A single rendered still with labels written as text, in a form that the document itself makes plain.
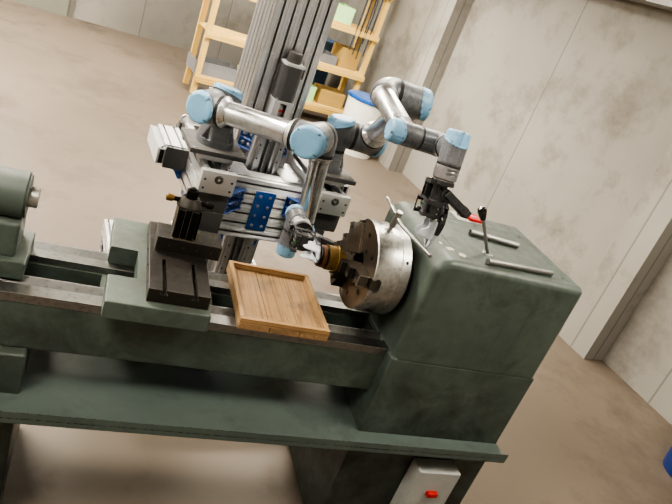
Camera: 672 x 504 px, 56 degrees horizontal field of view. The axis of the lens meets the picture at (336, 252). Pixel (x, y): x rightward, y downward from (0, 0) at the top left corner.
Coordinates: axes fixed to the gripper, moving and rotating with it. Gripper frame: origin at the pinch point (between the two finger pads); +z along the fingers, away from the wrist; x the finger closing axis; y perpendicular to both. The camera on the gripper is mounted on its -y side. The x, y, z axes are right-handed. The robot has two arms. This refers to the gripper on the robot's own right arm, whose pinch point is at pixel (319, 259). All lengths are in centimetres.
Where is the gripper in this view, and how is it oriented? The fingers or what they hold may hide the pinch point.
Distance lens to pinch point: 207.6
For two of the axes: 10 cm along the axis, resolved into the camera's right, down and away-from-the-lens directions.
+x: 3.4, -8.6, -3.9
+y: -9.1, -2.0, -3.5
